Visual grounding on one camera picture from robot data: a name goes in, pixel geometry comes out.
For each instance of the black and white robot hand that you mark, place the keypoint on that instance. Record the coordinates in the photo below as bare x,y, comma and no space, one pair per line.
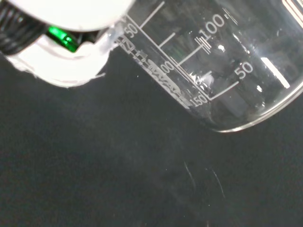
71,14

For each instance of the black bench cloth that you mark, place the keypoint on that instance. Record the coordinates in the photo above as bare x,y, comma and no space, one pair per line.
82,153

